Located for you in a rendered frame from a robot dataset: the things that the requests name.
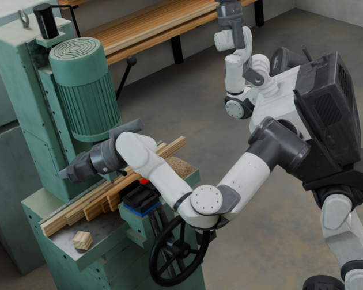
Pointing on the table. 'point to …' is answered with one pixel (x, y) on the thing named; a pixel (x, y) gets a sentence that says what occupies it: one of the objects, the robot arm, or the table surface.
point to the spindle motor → (85, 88)
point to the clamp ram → (128, 189)
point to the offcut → (82, 240)
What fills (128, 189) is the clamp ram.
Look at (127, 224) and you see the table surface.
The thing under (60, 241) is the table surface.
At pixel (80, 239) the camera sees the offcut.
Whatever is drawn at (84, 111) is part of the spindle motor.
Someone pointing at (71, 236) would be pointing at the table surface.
